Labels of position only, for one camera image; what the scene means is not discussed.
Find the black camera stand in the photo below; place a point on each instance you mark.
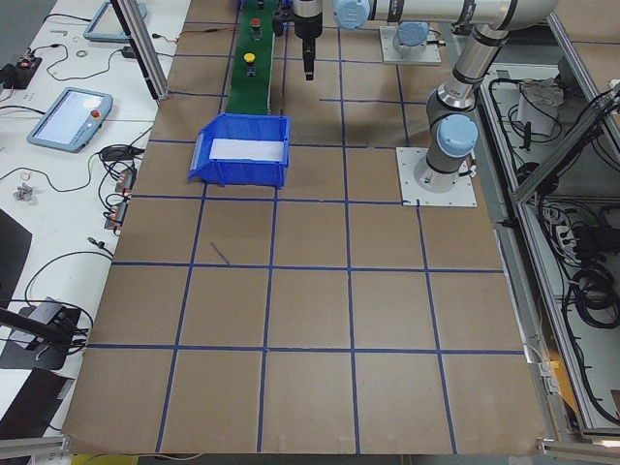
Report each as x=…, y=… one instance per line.
x=41, y=336

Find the teach pendant far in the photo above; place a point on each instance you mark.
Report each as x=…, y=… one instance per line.
x=105, y=27

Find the white foam pad left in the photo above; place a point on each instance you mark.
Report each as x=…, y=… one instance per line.
x=244, y=149

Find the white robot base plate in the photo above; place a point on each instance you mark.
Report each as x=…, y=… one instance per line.
x=422, y=186

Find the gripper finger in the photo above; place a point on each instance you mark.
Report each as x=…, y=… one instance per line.
x=309, y=68

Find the green conveyor belt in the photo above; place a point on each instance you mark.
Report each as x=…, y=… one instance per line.
x=249, y=91

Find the blue left plastic bin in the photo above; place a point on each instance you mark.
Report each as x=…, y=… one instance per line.
x=239, y=126

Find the aluminium frame post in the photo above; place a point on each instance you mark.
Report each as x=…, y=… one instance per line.
x=134, y=27

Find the teach pendant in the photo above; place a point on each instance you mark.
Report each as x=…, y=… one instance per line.
x=105, y=27
x=72, y=120

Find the aluminium frame rack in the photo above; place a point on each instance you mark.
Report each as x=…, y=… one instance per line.
x=550, y=107

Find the teach pendant near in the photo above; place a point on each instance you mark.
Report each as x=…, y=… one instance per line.
x=72, y=120

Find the black power adapter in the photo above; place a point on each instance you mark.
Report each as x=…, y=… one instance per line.
x=127, y=52

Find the yellow push button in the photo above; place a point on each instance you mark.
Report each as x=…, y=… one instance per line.
x=249, y=60

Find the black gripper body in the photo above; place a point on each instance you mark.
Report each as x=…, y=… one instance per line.
x=308, y=24

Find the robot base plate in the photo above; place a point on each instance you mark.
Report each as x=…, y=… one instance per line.
x=396, y=53

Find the red push button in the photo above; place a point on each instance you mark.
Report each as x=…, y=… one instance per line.
x=256, y=29

